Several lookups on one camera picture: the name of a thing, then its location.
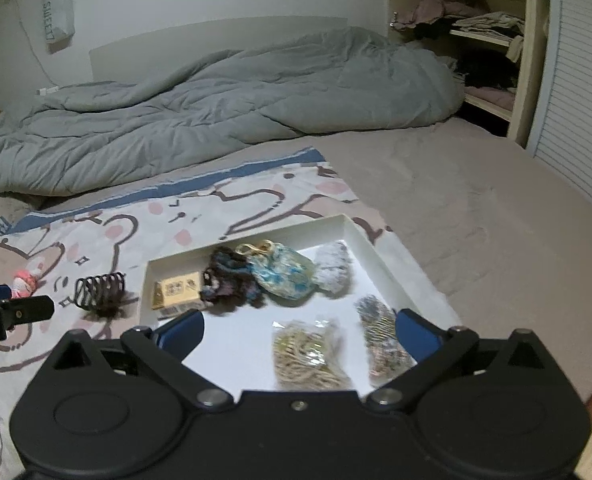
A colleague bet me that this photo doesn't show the bear print blanket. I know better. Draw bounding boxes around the bear print blanket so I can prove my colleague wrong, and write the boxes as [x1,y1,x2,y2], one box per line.
[0,147,464,480]

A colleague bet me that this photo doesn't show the grey duvet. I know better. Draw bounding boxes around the grey duvet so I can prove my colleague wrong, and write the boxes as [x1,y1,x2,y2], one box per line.
[0,25,464,199]

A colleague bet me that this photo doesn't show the pink crochet doll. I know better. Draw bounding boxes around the pink crochet doll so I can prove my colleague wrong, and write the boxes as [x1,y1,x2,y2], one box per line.
[11,267,43,301]

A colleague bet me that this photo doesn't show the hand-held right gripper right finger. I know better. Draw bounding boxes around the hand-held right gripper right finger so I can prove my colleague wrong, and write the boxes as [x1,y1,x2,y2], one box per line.
[366,309,554,413]

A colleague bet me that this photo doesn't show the clear bag of hair ties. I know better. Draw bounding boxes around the clear bag of hair ties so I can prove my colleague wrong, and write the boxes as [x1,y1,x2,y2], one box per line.
[273,317,353,392]

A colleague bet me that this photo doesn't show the grey fuzzy scrunchie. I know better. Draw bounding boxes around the grey fuzzy scrunchie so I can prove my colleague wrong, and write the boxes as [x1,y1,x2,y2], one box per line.
[315,241,355,295]

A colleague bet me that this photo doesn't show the beige folded clothes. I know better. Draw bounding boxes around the beige folded clothes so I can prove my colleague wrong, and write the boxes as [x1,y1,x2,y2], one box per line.
[450,10,527,62]

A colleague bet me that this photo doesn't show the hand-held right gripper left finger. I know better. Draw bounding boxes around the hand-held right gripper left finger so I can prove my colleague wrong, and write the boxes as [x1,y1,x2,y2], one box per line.
[41,309,233,412]

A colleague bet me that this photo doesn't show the white paper bag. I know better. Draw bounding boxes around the white paper bag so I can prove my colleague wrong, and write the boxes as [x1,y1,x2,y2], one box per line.
[41,0,77,54]

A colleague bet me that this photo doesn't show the white cardboard box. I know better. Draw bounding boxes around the white cardboard box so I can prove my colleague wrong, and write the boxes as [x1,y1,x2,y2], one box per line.
[140,214,457,392]

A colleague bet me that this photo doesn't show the thin wall cable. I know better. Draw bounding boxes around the thin wall cable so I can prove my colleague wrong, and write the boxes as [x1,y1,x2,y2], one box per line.
[5,0,57,92]

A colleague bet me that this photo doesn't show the bed with beige sheet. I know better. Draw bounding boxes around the bed with beige sheet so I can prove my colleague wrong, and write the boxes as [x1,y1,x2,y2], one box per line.
[0,110,592,406]

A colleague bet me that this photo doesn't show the black hair claw clip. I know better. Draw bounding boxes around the black hair claw clip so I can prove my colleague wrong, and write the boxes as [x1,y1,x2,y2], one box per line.
[73,272,127,317]

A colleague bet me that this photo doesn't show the pink crumpled clothes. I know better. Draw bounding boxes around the pink crumpled clothes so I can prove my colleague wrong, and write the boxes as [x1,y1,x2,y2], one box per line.
[391,0,491,32]

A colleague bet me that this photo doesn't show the brown and blue knitted scrunchie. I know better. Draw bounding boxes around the brown and blue knitted scrunchie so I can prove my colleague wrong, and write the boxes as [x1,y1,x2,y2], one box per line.
[201,246,265,311]

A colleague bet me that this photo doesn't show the white louvered door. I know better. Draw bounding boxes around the white louvered door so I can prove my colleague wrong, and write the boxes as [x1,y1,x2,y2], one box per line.
[524,0,592,222]

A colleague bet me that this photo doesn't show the pink folded clothes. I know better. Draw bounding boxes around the pink folded clothes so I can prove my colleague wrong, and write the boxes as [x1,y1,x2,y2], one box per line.
[463,85,517,112]

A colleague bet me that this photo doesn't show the blue floral scrunchie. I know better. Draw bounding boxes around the blue floral scrunchie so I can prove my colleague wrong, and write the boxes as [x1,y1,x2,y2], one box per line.
[235,241,317,304]

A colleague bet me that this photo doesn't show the dark clothes pile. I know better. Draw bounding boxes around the dark clothes pile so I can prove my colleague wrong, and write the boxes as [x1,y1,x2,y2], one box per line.
[450,47,519,92]

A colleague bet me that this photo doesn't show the small gold patterned box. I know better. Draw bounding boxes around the small gold patterned box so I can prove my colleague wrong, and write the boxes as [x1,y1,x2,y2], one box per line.
[152,270,203,312]

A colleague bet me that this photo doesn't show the cream shelf unit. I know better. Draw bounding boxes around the cream shelf unit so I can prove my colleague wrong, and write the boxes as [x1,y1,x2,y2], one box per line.
[387,0,549,149]

